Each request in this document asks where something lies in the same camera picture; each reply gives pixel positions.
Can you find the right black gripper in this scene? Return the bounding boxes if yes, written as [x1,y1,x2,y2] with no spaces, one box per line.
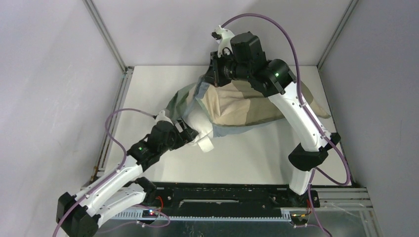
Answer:
[202,49,251,88]

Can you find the grey-blue pillowcase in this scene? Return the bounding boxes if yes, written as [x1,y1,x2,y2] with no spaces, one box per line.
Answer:
[165,76,317,137]

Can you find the white pillow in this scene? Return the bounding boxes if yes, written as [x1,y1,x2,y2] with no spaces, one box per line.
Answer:
[183,102,214,153]

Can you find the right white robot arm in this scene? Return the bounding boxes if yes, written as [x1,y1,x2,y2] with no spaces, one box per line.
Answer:
[204,26,340,206]

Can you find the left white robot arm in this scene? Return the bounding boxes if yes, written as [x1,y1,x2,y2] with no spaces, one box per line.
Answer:
[53,111,199,237]

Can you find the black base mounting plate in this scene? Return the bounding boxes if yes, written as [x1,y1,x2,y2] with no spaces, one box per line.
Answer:
[141,182,320,214]

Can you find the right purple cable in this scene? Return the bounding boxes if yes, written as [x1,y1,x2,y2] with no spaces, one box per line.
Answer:
[221,13,351,237]

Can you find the purple cable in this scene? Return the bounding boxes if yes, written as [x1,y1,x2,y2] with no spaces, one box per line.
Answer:
[52,108,171,237]
[221,13,351,237]

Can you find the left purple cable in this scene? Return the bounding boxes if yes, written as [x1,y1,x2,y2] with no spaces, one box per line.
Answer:
[52,108,171,237]

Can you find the left aluminium frame post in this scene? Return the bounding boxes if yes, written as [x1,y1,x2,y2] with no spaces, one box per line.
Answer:
[83,0,127,72]

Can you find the aluminium frame post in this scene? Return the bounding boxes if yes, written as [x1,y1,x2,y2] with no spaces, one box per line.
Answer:
[83,0,127,72]
[316,0,359,71]

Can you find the grey slotted cable duct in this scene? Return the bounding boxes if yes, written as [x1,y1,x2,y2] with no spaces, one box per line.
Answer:
[111,209,292,222]

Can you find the right aluminium frame post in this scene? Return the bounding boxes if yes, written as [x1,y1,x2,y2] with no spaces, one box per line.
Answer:
[316,0,359,71]

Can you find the aluminium base frame rails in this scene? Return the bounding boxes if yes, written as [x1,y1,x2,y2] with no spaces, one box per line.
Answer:
[96,66,378,237]

